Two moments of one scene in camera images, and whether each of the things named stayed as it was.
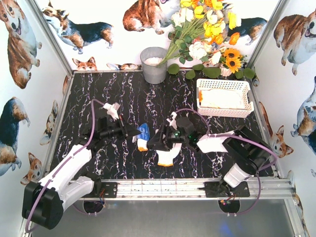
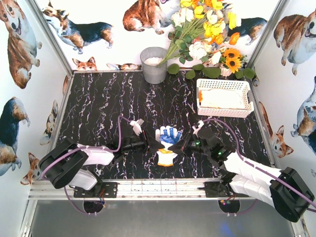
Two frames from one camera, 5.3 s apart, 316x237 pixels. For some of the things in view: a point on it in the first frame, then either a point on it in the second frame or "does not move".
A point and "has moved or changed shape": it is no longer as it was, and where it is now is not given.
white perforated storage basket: [226, 98] does not move
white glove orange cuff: [166, 158] does not move
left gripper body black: [124, 130] → [147, 141]
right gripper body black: [164, 138] → [188, 142]
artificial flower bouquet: [200, 29] does not move
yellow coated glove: [220, 98] does not move
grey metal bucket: [150, 57] does not move
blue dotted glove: [142, 138] has moved or changed shape
